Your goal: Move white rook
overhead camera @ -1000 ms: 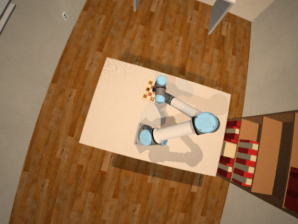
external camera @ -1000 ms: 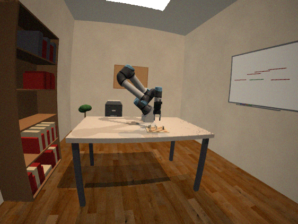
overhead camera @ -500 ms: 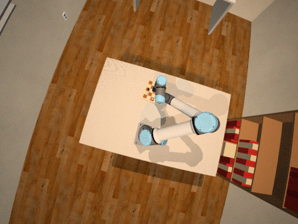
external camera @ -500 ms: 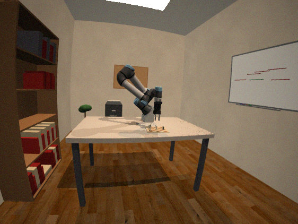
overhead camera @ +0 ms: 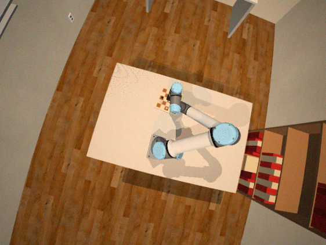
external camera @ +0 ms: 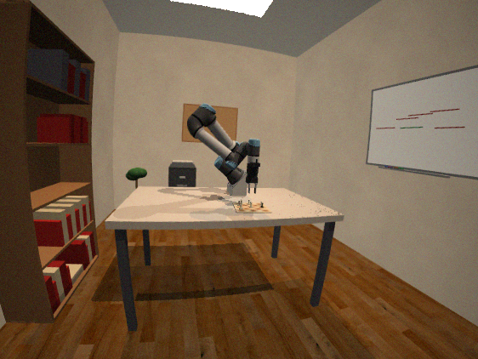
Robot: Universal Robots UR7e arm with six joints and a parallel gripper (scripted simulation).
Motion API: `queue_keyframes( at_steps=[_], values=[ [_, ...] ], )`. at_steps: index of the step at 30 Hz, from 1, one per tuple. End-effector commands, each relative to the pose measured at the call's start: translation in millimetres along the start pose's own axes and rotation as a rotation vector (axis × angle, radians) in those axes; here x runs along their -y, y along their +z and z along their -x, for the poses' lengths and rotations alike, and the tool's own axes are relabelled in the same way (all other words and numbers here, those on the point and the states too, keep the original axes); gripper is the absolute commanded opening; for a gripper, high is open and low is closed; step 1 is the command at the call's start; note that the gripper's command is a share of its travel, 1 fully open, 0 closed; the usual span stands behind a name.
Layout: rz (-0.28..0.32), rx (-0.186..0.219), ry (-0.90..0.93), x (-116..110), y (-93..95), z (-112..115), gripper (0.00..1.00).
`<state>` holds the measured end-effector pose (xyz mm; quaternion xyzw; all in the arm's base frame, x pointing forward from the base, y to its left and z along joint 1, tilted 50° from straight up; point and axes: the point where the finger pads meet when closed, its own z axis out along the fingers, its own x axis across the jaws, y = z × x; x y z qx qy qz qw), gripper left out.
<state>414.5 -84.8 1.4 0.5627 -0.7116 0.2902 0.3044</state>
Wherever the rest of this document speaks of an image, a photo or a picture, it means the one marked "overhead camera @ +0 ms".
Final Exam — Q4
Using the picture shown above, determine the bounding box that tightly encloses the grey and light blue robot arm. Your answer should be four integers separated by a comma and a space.
151, 82, 241, 160

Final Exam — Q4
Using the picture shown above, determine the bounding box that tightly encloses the wooden chessboard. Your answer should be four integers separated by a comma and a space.
154, 86, 177, 116

